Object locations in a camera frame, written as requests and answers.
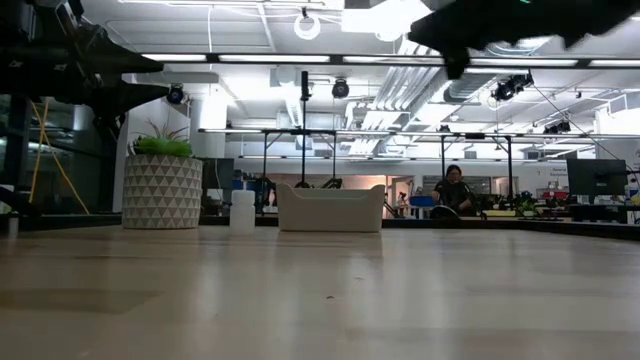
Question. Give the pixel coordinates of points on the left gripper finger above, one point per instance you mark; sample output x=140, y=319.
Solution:
x=12, y=222

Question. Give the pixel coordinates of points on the black computer monitor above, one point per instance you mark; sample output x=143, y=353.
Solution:
x=596, y=177

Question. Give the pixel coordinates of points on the person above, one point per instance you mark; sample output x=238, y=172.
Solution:
x=452, y=192

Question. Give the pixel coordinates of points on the small green desk plant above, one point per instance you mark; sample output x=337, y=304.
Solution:
x=527, y=206

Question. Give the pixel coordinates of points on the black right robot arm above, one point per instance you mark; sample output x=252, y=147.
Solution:
x=605, y=15

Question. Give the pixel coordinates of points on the blue chair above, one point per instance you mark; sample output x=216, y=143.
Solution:
x=422, y=201

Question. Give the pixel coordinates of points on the white opaque pill bottle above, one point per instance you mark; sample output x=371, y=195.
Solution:
x=242, y=211

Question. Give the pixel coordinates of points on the succulent in triangle-pattern pot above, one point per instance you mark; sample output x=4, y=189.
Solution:
x=162, y=192

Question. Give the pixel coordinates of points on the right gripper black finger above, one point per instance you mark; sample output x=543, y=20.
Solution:
x=450, y=45

